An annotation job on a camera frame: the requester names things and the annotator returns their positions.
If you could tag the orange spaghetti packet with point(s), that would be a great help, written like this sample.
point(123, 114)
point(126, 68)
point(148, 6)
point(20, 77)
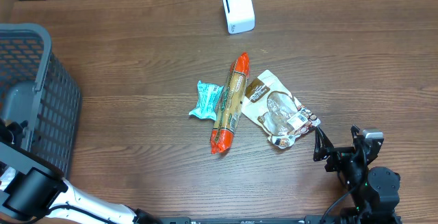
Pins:
point(230, 105)

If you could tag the white barcode scanner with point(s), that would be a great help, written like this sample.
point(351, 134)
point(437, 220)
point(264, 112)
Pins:
point(240, 15)

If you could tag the teal snack packet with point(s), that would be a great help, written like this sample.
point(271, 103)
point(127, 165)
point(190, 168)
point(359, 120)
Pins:
point(208, 97)

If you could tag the grey plastic basket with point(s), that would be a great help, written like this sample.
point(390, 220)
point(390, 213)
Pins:
point(37, 89)

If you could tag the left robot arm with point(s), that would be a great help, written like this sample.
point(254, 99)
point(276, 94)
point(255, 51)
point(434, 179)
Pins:
point(32, 188)

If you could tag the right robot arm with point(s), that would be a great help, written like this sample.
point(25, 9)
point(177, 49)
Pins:
point(372, 193)

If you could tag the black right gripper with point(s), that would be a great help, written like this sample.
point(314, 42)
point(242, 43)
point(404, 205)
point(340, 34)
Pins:
point(339, 154)

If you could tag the cream brown nut bag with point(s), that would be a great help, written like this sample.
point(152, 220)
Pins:
point(270, 105)

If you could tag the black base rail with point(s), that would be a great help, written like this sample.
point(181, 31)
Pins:
point(309, 219)

